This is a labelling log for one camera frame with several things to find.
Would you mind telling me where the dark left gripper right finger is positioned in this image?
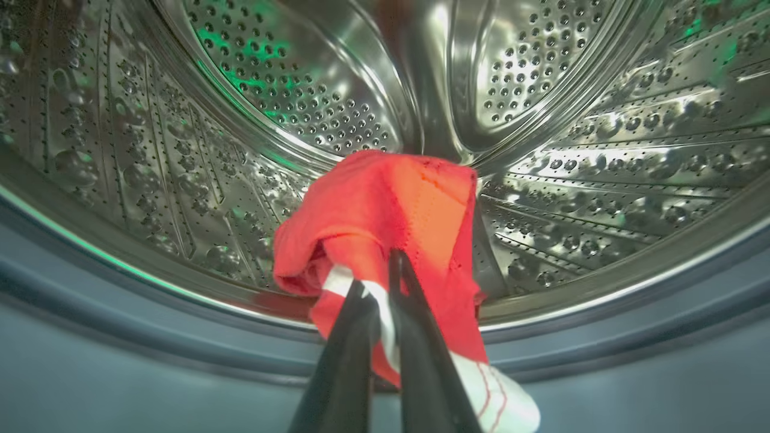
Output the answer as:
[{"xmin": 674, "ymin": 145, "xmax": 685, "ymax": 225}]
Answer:
[{"xmin": 388, "ymin": 248, "xmax": 483, "ymax": 433}]

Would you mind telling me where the red and white garment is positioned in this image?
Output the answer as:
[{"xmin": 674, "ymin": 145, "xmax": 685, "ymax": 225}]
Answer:
[{"xmin": 273, "ymin": 149, "xmax": 541, "ymax": 433}]

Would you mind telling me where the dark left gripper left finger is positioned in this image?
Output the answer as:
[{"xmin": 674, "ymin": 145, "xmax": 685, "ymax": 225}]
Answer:
[{"xmin": 289, "ymin": 280, "xmax": 383, "ymax": 433}]

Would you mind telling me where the grey rubber door gasket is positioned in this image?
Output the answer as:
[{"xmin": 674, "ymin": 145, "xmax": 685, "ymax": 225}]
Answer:
[{"xmin": 0, "ymin": 144, "xmax": 770, "ymax": 433}]

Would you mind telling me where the steel washing machine drum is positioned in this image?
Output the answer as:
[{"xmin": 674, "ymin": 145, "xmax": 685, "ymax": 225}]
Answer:
[{"xmin": 0, "ymin": 0, "xmax": 770, "ymax": 333}]

